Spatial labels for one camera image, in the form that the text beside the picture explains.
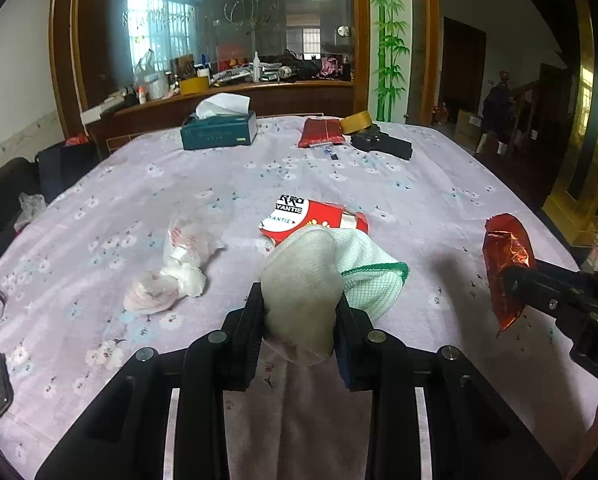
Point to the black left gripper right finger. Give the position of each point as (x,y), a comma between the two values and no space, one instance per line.
(352,347)

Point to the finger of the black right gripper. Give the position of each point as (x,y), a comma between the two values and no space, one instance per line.
(543,273)
(544,304)

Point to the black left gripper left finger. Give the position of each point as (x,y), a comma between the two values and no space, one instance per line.
(245,328)

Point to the red shiny snack wrapper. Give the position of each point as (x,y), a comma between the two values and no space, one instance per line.
(506,246)

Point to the white green mesh cloth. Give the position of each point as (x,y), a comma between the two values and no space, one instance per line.
(307,275)

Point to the red white cigarette pack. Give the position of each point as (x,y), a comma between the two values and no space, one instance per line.
(292,213)

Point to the lilac floral tablecloth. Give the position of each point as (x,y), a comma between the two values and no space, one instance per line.
(65,331)

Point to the black device on table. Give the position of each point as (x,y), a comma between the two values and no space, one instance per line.
(372,139)

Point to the teal tissue box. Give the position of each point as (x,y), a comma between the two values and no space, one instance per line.
(223,120)

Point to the red foil packet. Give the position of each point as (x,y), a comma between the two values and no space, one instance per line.
(321,131)

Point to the yellow tape roll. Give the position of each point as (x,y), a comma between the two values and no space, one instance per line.
(355,123)

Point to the wooden sideboard counter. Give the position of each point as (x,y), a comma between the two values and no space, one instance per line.
(315,97)

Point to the black sofa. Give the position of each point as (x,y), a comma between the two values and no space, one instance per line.
(52,172)

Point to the bamboo painted glass panel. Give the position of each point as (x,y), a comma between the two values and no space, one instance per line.
(390,28)

